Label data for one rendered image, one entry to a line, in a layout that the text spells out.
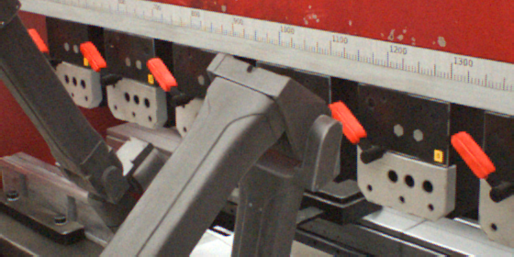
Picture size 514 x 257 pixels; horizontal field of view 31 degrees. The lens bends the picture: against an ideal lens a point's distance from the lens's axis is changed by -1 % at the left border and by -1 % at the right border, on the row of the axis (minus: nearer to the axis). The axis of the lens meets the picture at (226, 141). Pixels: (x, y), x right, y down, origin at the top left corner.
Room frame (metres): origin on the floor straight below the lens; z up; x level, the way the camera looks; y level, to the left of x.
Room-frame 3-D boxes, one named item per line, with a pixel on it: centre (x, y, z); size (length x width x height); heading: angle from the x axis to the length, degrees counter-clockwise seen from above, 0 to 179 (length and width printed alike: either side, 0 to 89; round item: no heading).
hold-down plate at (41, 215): (1.90, 0.42, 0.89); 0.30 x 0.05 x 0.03; 41
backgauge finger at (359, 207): (1.58, -0.14, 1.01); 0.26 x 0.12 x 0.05; 131
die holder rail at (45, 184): (1.90, 0.34, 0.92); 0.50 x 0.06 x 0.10; 41
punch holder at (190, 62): (1.50, 0.00, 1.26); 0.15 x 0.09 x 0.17; 41
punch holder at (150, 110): (1.65, 0.13, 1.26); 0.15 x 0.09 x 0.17; 41
